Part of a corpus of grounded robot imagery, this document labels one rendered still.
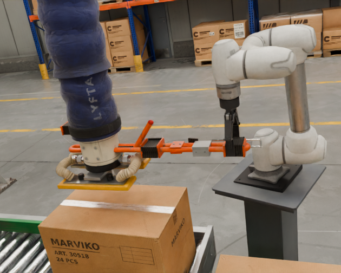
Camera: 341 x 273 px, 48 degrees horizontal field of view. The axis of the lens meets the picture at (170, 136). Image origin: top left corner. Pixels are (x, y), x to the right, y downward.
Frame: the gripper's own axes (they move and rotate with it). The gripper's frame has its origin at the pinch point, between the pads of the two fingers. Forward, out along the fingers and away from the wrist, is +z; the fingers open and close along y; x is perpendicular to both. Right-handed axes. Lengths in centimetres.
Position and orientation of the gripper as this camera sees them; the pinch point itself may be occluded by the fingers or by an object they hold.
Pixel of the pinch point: (233, 145)
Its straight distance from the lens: 153.9
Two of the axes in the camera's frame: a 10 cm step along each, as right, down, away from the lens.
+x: 9.4, -0.1, -3.3
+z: 1.4, 9.2, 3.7
